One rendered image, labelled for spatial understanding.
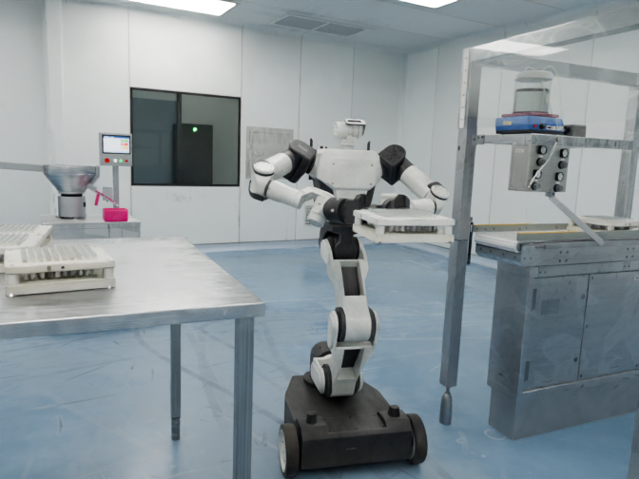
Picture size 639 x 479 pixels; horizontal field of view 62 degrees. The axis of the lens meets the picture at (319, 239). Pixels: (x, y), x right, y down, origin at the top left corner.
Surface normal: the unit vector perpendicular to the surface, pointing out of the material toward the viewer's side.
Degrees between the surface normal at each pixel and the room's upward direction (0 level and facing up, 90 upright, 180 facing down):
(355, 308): 47
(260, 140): 90
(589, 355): 90
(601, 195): 90
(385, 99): 90
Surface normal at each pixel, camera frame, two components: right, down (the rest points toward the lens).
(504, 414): -0.91, 0.03
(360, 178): 0.23, 0.16
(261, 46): 0.48, 0.14
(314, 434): 0.19, -0.58
